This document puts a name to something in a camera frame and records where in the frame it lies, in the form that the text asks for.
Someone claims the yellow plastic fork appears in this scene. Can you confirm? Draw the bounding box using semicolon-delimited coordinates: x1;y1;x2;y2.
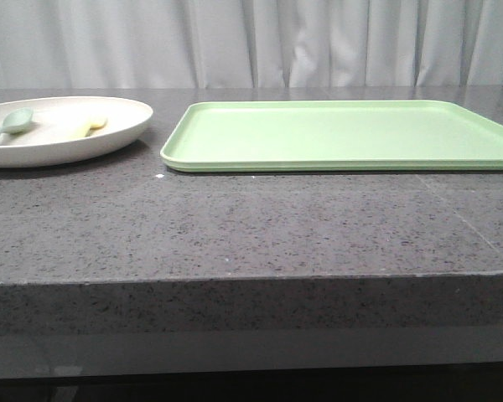
69;116;107;140

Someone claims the grey pleated curtain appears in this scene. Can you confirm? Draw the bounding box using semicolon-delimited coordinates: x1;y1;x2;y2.
0;1;503;89

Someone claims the light green plastic tray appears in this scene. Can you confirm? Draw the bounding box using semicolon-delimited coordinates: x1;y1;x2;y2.
160;100;503;173

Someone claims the teal green plastic spoon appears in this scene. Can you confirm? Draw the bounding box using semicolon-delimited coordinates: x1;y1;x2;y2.
0;108;34;136

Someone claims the beige round plate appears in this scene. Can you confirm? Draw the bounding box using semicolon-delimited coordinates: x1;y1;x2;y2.
0;96;153;168

